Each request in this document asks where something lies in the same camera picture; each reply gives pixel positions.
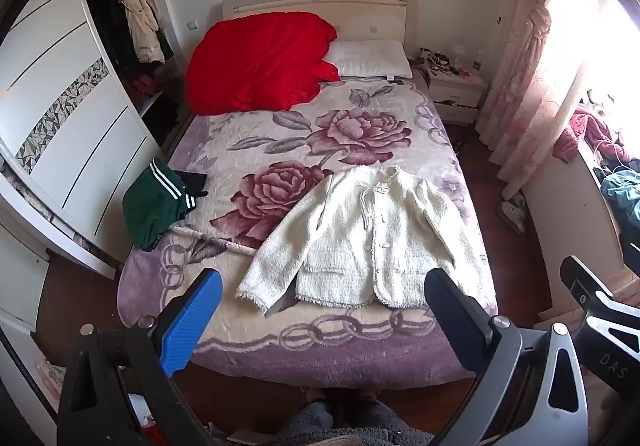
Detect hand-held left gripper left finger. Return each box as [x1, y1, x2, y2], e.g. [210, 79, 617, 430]
[56, 268, 224, 446]

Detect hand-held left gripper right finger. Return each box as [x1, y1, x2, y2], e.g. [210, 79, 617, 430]
[423, 268, 592, 446]

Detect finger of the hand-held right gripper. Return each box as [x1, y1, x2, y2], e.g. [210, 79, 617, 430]
[559, 255, 640, 398]

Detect white fuzzy jacket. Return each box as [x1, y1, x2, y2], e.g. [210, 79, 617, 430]
[235, 166, 483, 314]

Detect teal clothes pile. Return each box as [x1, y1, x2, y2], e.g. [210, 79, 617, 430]
[595, 158, 640, 247]

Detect pink clothes pile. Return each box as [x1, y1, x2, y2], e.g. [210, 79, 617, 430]
[552, 106, 626, 164]

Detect dark hanging clothes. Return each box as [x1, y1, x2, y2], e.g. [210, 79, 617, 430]
[82, 0, 176, 76]

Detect white slippers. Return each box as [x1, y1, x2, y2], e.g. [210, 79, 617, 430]
[501, 193, 528, 234]

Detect green pants with white stripes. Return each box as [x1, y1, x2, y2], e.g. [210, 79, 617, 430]
[122, 160, 198, 251]

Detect black cloth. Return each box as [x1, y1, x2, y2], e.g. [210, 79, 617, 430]
[175, 170, 210, 207]

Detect person's grey fuzzy clothing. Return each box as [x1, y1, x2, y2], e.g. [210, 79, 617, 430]
[279, 396, 437, 446]

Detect pink floral curtain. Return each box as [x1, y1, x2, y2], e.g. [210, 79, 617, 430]
[475, 0, 601, 201]

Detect white nightstand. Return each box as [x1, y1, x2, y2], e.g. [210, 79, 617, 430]
[425, 66, 488, 127]

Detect red quilt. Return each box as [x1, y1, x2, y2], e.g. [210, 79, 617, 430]
[185, 12, 341, 115]

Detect white pillow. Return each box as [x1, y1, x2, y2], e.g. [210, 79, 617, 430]
[324, 40, 414, 79]

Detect white wardrobe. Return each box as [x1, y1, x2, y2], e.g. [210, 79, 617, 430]
[0, 0, 182, 427]

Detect beige hanging coat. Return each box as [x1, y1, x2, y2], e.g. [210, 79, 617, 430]
[116, 0, 166, 65]

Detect beige bed headboard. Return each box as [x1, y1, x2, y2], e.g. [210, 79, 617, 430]
[221, 0, 422, 57]

